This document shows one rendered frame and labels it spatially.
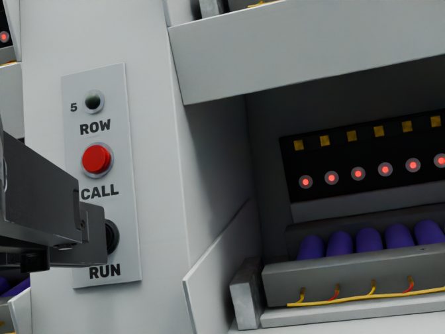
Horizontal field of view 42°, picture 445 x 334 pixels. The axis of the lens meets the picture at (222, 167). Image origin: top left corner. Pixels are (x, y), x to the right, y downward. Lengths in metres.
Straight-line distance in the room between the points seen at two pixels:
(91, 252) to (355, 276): 0.15
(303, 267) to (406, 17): 0.15
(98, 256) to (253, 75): 0.13
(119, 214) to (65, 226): 0.11
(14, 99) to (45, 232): 0.20
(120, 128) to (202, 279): 0.09
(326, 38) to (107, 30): 0.13
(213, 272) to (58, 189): 0.15
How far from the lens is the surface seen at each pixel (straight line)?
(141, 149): 0.32
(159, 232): 0.31
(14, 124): 0.38
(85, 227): 0.26
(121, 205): 0.31
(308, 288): 0.35
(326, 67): 0.32
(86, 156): 0.32
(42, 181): 0.18
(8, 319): 0.43
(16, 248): 0.22
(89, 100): 0.33
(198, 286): 0.30
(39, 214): 0.18
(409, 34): 0.32
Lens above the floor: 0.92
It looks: 12 degrees up
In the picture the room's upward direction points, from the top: 7 degrees counter-clockwise
